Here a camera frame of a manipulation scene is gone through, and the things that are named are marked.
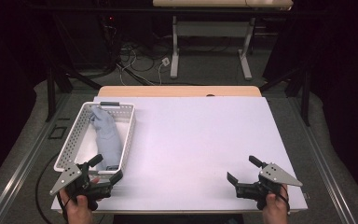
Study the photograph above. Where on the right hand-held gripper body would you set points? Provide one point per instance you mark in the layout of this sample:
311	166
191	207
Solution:
276	175

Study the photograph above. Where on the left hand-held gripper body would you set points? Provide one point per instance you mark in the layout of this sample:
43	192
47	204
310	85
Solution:
70	177

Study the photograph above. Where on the grey-blue cloth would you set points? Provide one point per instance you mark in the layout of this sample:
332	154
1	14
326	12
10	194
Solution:
108	140

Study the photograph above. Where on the white perforated basket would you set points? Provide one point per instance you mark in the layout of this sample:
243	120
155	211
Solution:
74	146

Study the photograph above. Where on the person's left hand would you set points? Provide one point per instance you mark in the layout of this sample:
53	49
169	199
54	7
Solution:
78	210

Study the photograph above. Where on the person's right hand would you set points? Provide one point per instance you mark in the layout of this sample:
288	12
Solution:
275	210

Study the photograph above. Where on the black metal stand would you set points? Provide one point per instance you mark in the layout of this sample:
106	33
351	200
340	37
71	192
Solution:
306	96
51	93

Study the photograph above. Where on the white power adapter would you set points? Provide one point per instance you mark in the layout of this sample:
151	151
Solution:
165	61

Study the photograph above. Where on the dark equipment rack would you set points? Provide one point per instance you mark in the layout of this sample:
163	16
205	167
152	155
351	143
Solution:
110	34

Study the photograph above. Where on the white background desk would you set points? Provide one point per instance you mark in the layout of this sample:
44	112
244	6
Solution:
213	29

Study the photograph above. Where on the black floor socket frame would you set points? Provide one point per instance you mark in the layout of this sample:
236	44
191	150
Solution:
57	132

